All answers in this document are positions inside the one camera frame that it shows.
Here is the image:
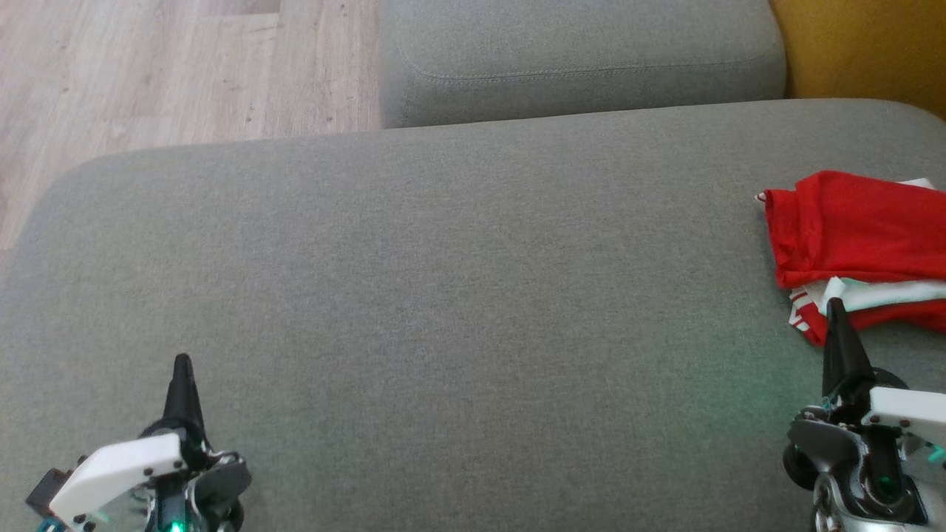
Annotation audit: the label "small grey sofa cushion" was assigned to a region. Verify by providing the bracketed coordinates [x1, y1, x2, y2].
[377, 0, 788, 130]

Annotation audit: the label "yellow fabric cushion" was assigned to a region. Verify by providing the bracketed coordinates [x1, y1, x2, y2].
[769, 0, 946, 123]

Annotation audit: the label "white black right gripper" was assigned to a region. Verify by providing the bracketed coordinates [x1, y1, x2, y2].
[820, 297, 946, 444]

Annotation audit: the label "red jersey with striped trim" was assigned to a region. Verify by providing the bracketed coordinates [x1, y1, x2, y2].
[787, 276, 946, 347]

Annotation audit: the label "red shorts with white stripe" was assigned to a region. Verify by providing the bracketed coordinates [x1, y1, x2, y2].
[755, 170, 946, 290]

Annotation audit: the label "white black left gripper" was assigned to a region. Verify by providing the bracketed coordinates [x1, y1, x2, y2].
[48, 353, 216, 528]

